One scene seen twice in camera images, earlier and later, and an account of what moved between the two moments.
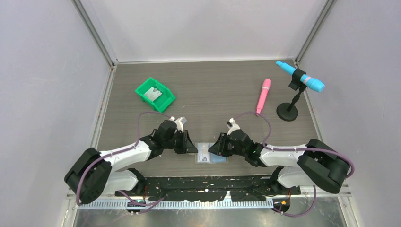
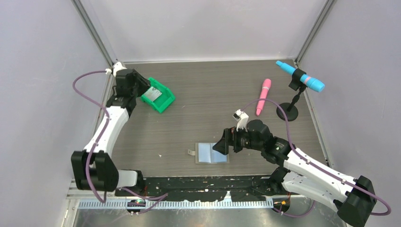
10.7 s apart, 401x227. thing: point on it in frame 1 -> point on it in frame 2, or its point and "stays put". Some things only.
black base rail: [211, 188] stays put
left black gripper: [187, 146] -> [144, 83]
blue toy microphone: [307, 80] stays put
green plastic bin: [165, 100] stays put
